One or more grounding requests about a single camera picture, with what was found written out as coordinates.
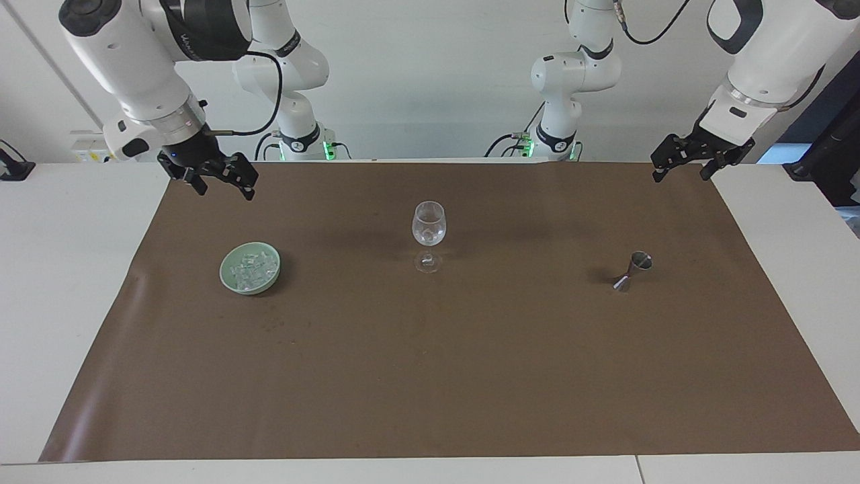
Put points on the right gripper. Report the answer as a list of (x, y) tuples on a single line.
[(190, 148)]

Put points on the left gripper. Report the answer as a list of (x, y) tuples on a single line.
[(715, 142)]

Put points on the clear ice cubes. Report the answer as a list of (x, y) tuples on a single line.
[(254, 269)]

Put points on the clear wine glass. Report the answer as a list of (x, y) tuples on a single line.
[(428, 225)]

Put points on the green ceramic bowl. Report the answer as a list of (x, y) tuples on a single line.
[(232, 282)]

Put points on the metal jigger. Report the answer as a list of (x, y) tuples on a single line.
[(636, 267)]

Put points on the black stand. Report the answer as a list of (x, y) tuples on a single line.
[(830, 154), (13, 168)]

